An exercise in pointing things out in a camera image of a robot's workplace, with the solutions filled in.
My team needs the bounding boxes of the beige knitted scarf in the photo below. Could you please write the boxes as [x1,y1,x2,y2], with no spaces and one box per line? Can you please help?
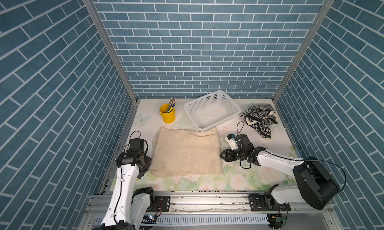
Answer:
[149,127,223,178]

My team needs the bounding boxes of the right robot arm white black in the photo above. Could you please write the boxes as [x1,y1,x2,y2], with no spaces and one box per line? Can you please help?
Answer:
[220,134,344,210]

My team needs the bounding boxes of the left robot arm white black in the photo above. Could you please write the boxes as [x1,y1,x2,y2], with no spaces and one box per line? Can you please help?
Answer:
[97,138,155,230]

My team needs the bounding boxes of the white plastic mesh basket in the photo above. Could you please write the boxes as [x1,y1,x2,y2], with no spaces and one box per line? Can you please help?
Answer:
[184,90,241,132]

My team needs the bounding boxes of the black white patterned cloth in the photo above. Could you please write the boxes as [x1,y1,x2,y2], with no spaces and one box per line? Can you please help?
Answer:
[240,104,279,139]

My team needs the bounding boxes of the floral table mat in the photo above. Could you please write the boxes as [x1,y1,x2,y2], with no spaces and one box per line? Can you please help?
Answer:
[130,99,297,191]

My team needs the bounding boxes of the yellow cup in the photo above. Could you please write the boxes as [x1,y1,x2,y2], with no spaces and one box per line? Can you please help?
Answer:
[159,104,176,124]

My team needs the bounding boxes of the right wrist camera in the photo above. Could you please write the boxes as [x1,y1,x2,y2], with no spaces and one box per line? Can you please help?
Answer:
[226,134,239,151]

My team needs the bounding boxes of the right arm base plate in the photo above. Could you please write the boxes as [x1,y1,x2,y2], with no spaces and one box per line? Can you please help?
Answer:
[248,194,291,212]

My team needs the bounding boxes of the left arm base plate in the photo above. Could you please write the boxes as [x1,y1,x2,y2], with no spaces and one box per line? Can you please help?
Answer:
[147,196,171,213]

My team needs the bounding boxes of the aluminium front rail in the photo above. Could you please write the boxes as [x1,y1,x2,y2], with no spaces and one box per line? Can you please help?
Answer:
[83,191,334,216]

